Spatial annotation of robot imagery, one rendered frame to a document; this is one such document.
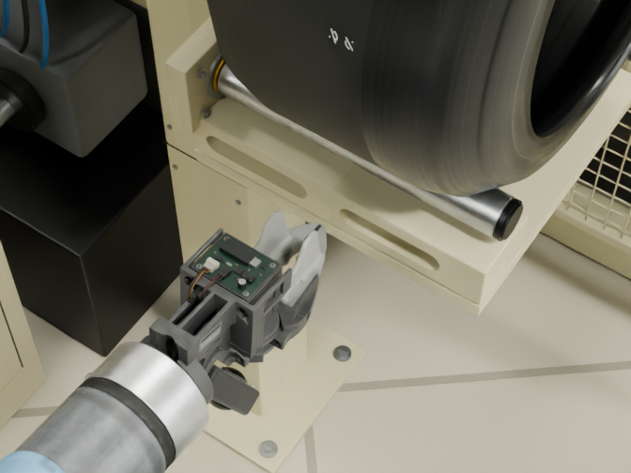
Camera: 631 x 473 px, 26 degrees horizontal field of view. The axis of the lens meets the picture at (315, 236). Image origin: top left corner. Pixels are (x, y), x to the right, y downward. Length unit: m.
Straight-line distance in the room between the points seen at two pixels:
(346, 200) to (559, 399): 0.97
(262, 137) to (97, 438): 0.53
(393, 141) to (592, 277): 1.34
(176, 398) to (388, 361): 1.28
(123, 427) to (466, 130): 0.35
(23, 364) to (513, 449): 0.78
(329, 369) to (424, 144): 1.20
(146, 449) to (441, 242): 0.46
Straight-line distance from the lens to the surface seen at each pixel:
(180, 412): 1.01
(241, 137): 1.42
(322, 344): 2.27
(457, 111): 1.05
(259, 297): 1.06
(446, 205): 1.32
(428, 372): 2.26
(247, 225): 1.76
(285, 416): 2.20
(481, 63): 1.02
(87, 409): 0.99
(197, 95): 1.41
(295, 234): 1.16
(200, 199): 1.79
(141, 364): 1.01
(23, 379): 2.23
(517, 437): 2.22
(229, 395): 1.12
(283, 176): 1.44
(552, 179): 1.48
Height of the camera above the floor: 1.96
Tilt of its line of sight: 55 degrees down
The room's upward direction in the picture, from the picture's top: straight up
